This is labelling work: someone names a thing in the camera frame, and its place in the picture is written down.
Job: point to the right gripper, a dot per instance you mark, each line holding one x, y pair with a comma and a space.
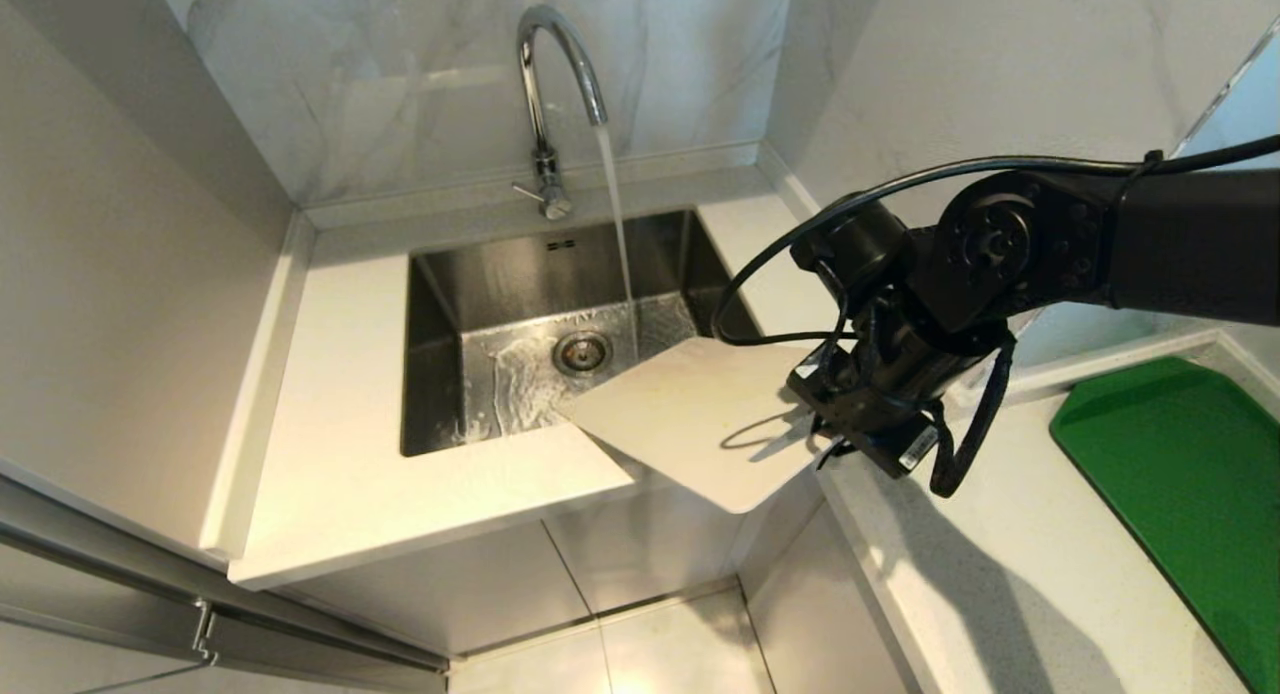
890, 384

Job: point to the white cutting board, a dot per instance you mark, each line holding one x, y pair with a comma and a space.
690, 414

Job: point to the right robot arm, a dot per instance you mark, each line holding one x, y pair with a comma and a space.
1180, 244

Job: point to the chrome gooseneck faucet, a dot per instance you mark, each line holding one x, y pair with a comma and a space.
545, 169

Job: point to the round sink drain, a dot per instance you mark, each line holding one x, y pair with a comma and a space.
582, 353

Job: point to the green plastic mat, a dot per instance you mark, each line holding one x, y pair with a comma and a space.
1190, 474

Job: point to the stainless steel sink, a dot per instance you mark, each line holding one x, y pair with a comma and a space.
520, 284

